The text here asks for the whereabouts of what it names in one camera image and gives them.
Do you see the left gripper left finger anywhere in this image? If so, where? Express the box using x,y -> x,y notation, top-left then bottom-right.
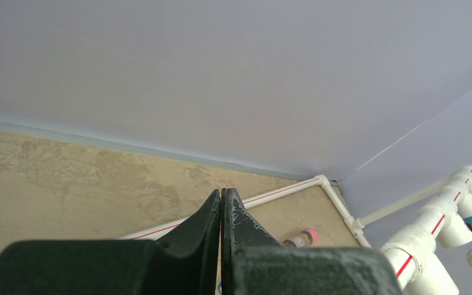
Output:
0,190 -> 221,294

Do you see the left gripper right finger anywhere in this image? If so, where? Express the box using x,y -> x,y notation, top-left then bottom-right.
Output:
221,188 -> 402,294

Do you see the pink capped bottle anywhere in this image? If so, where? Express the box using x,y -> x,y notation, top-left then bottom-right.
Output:
283,227 -> 318,248

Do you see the white pvc pipe frame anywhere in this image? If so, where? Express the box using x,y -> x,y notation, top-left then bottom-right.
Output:
117,164 -> 472,295

